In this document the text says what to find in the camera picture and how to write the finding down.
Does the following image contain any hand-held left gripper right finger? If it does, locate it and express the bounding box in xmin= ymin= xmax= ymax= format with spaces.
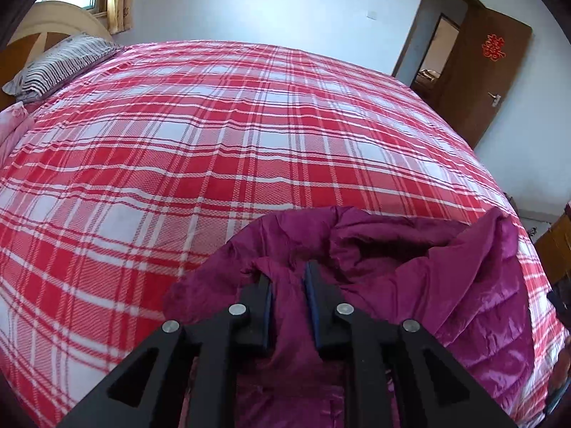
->
xmin=304 ymin=261 xmax=518 ymax=428

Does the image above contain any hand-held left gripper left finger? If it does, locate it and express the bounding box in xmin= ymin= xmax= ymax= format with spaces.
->
xmin=58 ymin=274 xmax=274 ymax=428

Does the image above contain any purple quilted down jacket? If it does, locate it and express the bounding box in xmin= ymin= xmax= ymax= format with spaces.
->
xmin=163 ymin=205 xmax=536 ymax=428

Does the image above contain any red plaid bed sheet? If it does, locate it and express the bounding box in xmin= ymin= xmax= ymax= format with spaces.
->
xmin=0 ymin=40 xmax=560 ymax=428

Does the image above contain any wooden cabinet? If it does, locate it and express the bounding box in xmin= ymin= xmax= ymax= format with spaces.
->
xmin=534 ymin=205 xmax=571 ymax=288

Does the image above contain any brown wooden door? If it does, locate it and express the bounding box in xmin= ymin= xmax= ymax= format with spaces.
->
xmin=435 ymin=6 xmax=534 ymax=150

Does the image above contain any red paper door decoration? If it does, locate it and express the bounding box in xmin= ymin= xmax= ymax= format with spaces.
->
xmin=482 ymin=33 xmax=507 ymax=61

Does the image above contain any striped grey pillow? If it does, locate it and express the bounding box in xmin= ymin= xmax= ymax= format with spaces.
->
xmin=2 ymin=32 xmax=122 ymax=101

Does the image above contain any wooden bed headboard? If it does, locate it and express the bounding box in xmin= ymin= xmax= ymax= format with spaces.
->
xmin=0 ymin=0 xmax=114 ymax=94

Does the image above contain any brown door frame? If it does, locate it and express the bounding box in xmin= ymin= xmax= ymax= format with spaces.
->
xmin=391 ymin=0 xmax=485 ymax=90

